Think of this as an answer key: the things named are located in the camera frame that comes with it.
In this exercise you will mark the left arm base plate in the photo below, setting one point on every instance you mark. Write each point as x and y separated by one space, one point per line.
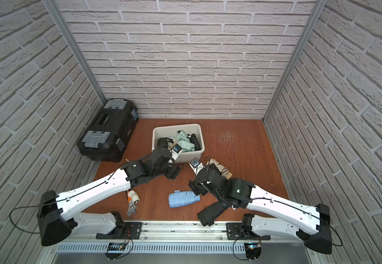
131 230

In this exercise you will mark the mint green umbrella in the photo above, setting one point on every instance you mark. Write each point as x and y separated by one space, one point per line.
184 141

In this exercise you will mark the white plastic storage box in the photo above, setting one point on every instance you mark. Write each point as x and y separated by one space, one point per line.
167 131

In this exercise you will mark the beige umbrella right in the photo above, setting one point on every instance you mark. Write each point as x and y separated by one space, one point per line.
222 169

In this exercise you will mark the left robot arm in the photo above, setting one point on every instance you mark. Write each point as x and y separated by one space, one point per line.
61 215

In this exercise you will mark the controller board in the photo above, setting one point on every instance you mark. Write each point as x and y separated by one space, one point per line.
116 250
252 250

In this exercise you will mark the black plastic toolbox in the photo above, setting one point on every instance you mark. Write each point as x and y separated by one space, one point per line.
108 135

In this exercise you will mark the orange handled adjustable wrench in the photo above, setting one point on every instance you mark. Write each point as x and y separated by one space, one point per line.
131 210

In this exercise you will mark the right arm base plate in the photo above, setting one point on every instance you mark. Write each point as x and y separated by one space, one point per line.
237 231

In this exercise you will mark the right controller board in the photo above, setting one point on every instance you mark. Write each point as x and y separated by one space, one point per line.
252 250

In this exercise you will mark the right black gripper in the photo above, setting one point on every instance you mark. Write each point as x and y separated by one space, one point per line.
196 187

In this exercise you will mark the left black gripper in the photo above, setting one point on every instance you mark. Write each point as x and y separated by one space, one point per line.
170 169

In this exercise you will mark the aluminium front rail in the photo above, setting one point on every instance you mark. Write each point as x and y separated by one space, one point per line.
189 230

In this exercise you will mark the white pipe fitting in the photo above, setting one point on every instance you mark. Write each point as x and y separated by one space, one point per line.
133 197

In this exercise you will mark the black umbrella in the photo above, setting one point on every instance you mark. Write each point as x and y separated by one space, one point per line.
208 216
163 142
195 142

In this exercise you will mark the black umbrella front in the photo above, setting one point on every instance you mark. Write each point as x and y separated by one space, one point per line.
208 216

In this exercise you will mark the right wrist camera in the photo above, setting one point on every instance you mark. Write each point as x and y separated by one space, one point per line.
196 166

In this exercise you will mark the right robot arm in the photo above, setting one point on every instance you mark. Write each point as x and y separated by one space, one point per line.
308 224

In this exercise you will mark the light blue umbrella front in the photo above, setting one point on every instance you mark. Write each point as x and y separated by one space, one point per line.
182 198

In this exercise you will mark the left controller board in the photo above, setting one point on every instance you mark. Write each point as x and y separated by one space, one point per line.
116 250

